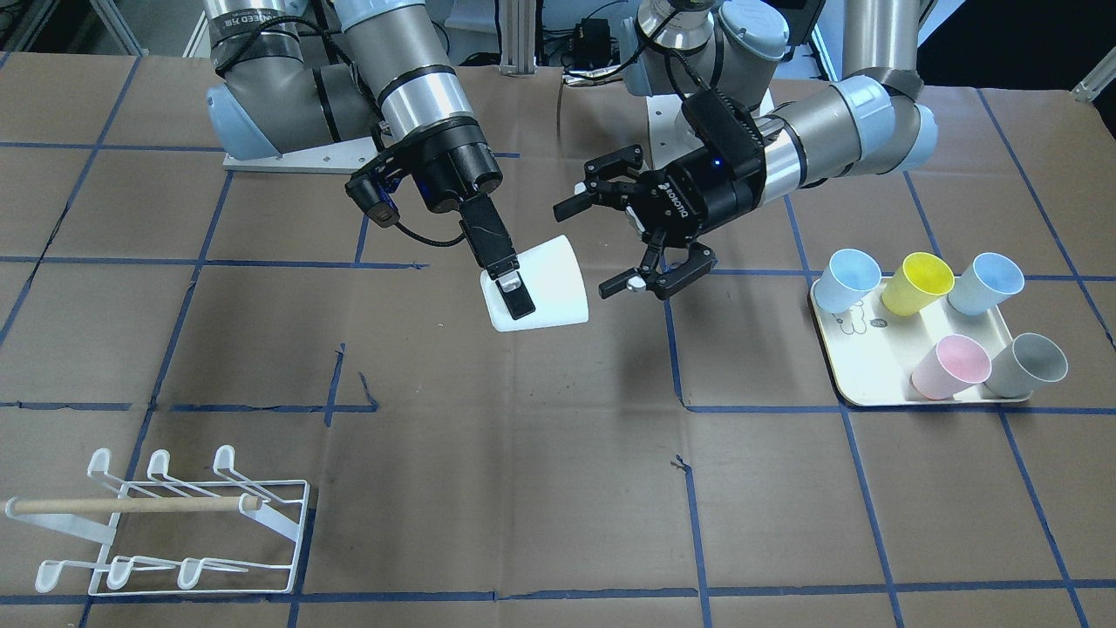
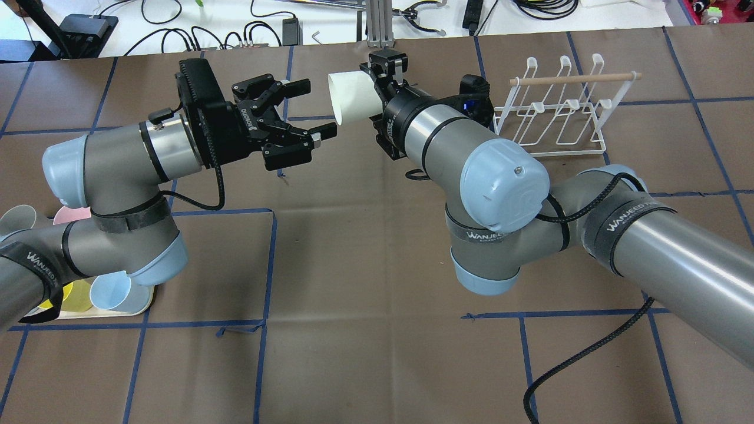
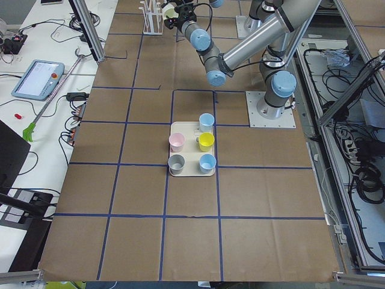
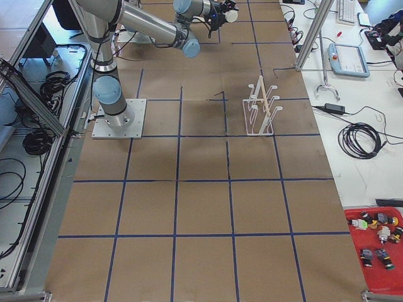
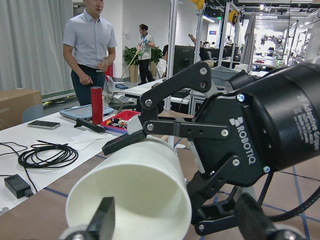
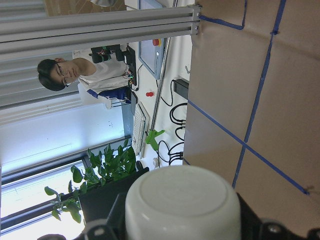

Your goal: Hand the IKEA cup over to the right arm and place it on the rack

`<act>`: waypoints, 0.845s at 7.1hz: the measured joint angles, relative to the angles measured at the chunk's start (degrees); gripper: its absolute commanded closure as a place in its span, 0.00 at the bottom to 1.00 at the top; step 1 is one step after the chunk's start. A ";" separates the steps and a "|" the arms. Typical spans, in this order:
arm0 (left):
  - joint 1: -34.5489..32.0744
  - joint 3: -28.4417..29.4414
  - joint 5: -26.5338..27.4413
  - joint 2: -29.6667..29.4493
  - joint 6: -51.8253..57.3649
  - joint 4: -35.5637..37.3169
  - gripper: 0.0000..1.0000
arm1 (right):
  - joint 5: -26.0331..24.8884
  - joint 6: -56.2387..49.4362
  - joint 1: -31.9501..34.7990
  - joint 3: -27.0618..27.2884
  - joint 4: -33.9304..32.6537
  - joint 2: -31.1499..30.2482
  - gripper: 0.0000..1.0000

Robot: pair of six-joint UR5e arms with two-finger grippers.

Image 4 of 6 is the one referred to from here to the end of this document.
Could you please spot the white wire cup rack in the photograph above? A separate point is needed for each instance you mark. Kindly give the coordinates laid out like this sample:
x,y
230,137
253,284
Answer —
x,y
259,109

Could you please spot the red parts tray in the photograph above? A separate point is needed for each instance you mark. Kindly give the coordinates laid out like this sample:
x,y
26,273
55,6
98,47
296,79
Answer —
x,y
377,236

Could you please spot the grabber reaching tool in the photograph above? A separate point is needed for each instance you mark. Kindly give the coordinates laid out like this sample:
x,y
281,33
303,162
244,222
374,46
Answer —
x,y
325,86

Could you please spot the white ikea cup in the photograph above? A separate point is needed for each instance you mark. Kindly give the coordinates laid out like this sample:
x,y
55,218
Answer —
x,y
231,16

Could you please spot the black power adapter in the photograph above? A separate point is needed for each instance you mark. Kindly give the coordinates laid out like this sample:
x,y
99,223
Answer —
x,y
334,109

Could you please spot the aluminium frame post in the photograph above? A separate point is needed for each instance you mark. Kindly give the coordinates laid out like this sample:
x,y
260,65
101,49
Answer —
x,y
313,32

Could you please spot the blue teach pendant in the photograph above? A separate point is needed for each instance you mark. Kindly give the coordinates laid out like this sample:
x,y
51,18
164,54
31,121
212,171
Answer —
x,y
348,60

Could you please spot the white keyboard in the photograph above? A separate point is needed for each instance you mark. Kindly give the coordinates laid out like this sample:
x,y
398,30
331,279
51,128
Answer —
x,y
346,13

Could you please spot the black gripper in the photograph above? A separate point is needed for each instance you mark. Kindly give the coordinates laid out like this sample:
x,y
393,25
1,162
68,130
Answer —
x,y
220,15

